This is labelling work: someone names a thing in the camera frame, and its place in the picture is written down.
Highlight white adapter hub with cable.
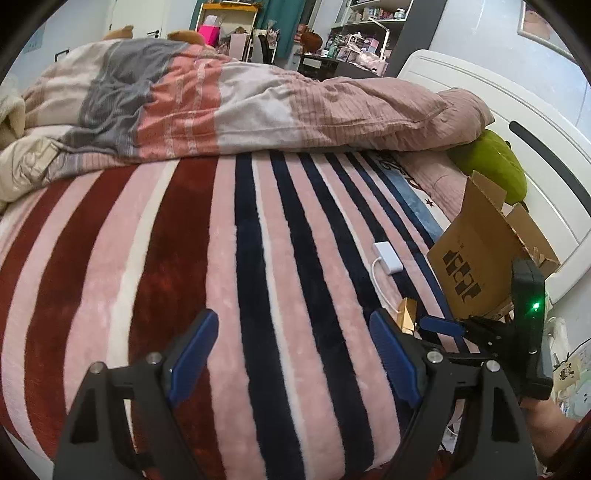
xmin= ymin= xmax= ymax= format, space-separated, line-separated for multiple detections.
xmin=370 ymin=240 xmax=403 ymax=321

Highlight person's right forearm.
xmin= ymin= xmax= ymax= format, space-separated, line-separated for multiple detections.
xmin=521 ymin=396 xmax=591 ymax=476

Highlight framed wall picture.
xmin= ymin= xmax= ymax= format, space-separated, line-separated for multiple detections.
xmin=517 ymin=0 xmax=578 ymax=63

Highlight striped plush blanket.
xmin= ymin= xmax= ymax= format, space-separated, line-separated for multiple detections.
xmin=0 ymin=150 xmax=467 ymax=480

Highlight cream fleece blanket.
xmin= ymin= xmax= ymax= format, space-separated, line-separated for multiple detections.
xmin=0 ymin=80 xmax=26 ymax=148

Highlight yellow shelf rack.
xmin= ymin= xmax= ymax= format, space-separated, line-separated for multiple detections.
xmin=198 ymin=1 xmax=259 ymax=61

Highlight pink ribbed pillow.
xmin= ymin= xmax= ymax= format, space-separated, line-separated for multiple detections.
xmin=406 ymin=154 xmax=469 ymax=220

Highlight grey chair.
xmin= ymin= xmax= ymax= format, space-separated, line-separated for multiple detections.
xmin=252 ymin=34 xmax=273 ymax=63

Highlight beige padded coat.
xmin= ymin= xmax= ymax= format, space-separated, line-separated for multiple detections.
xmin=0 ymin=124 xmax=79 ymax=213

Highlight pink grey patchwork quilt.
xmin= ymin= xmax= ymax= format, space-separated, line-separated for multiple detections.
xmin=23 ymin=39 xmax=495 ymax=164

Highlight white door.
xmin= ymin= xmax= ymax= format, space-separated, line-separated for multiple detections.
xmin=108 ymin=0 xmax=174 ymax=40

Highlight dark desk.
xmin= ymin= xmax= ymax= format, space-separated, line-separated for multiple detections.
xmin=291 ymin=51 xmax=352 ymax=77

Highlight gold rectangular box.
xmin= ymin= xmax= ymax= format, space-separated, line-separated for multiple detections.
xmin=398 ymin=298 xmax=419 ymax=335

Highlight brown cardboard box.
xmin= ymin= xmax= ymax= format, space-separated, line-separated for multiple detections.
xmin=427 ymin=170 xmax=561 ymax=321

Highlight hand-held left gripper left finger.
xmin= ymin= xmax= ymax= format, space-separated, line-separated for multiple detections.
xmin=53 ymin=308 xmax=220 ymax=480

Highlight green plush pillow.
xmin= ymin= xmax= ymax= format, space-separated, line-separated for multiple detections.
xmin=450 ymin=129 xmax=528 ymax=206

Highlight teal curtain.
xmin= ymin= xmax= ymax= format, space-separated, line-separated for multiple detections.
xmin=256 ymin=0 xmax=308 ymax=33

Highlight blue wall poster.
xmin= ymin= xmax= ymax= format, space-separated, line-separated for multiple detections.
xmin=23 ymin=25 xmax=47 ymax=54

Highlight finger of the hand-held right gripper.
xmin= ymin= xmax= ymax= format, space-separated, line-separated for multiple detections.
xmin=421 ymin=315 xmax=514 ymax=358

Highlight dark grey bookshelf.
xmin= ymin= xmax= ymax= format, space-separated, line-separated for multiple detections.
xmin=323 ymin=0 xmax=448 ymax=79

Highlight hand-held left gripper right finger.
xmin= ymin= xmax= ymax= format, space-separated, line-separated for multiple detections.
xmin=369 ymin=308 xmax=539 ymax=480

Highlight white bed headboard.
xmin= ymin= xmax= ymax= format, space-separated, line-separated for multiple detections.
xmin=397 ymin=48 xmax=591 ymax=303

